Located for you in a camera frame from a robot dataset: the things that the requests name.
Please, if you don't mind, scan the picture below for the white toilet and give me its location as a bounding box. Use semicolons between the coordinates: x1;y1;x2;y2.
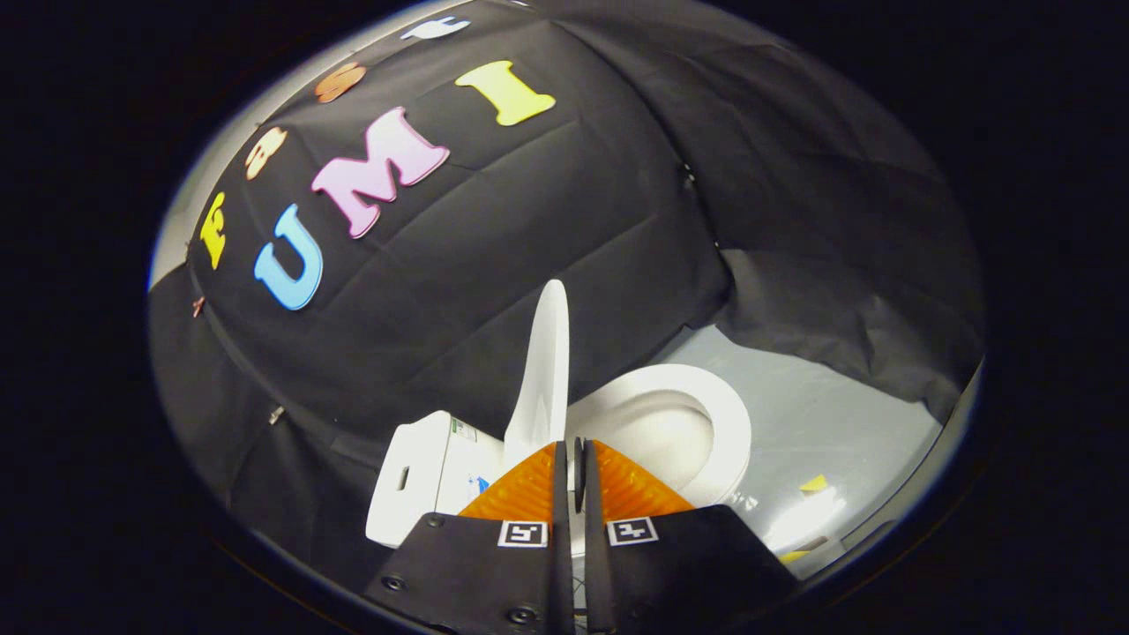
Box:
365;379;717;558

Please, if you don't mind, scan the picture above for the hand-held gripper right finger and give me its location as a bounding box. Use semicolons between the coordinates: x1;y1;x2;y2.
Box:
573;437;802;635

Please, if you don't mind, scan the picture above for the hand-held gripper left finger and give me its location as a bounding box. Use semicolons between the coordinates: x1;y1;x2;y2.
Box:
362;439;574;635

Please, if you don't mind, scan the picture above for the black backdrop cloth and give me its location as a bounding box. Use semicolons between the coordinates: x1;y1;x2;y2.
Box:
147;0;988;594

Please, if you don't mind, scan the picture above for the white toilet seat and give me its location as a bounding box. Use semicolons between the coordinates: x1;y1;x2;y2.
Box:
564;363;753;510

